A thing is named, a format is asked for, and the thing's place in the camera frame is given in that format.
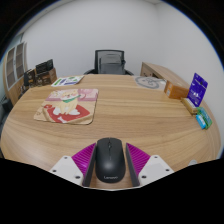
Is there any black computer mouse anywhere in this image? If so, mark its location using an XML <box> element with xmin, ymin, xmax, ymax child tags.
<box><xmin>95</xmin><ymin>137</ymin><xmax>127</xmax><ymax>184</ymax></box>

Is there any black box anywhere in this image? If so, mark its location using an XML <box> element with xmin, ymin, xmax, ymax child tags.
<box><xmin>34</xmin><ymin>58</ymin><xmax>54</xmax><ymax>75</ymax></box>

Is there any wooden side desk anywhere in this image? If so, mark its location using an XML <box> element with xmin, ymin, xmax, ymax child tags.
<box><xmin>139</xmin><ymin>61</ymin><xmax>191</xmax><ymax>89</ymax></box>

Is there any small tan box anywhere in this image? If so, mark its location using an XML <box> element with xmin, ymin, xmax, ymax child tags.
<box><xmin>180</xmin><ymin>97</ymin><xmax>200</xmax><ymax>116</ymax></box>

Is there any dog print mouse pad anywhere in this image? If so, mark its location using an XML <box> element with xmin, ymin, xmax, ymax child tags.
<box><xmin>33</xmin><ymin>88</ymin><xmax>100</xmax><ymax>126</ymax></box>

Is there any black leather armchair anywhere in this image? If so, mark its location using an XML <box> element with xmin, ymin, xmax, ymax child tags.
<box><xmin>0</xmin><ymin>96</ymin><xmax>14</xmax><ymax>124</ymax></box>

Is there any small blue box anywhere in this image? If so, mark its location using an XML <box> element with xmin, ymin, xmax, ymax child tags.
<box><xmin>195</xmin><ymin>113</ymin><xmax>208</xmax><ymax>130</ymax></box>

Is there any purple standing card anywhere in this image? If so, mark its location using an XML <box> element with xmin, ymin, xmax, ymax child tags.
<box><xmin>186</xmin><ymin>72</ymin><xmax>209</xmax><ymax>108</ymax></box>

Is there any white sheet with grey circle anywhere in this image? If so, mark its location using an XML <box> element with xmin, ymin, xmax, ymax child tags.
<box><xmin>134</xmin><ymin>75</ymin><xmax>167</xmax><ymax>92</ymax></box>

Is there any wooden shelf unit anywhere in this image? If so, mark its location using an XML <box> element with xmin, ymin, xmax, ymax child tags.
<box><xmin>2</xmin><ymin>41</ymin><xmax>29</xmax><ymax>106</ymax></box>

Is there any dark brown cardboard box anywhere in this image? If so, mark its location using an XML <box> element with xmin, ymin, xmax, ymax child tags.
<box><xmin>34</xmin><ymin>68</ymin><xmax>58</xmax><ymax>87</ymax></box>

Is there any orange cardboard box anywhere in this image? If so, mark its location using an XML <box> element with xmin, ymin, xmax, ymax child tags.
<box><xmin>163</xmin><ymin>80</ymin><xmax>190</xmax><ymax>100</ymax></box>

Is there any white sticker sheet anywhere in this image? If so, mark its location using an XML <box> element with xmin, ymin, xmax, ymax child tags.
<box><xmin>50</xmin><ymin>75</ymin><xmax>85</xmax><ymax>88</ymax></box>

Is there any small brown printed box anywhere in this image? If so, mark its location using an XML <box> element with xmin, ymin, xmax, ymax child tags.
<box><xmin>23</xmin><ymin>68</ymin><xmax>37</xmax><ymax>89</ymax></box>

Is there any black mesh office chair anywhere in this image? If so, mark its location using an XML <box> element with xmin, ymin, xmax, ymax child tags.
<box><xmin>83</xmin><ymin>49</ymin><xmax>134</xmax><ymax>76</ymax></box>

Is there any green flat box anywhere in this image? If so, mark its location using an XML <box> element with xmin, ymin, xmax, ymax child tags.
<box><xmin>196</xmin><ymin>106</ymin><xmax>213</xmax><ymax>130</ymax></box>

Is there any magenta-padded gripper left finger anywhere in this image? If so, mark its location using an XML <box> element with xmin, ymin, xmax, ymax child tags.
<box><xmin>49</xmin><ymin>142</ymin><xmax>98</xmax><ymax>188</ymax></box>

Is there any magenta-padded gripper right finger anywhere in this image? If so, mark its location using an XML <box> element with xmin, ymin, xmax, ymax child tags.
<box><xmin>125</xmin><ymin>142</ymin><xmax>175</xmax><ymax>188</ymax></box>

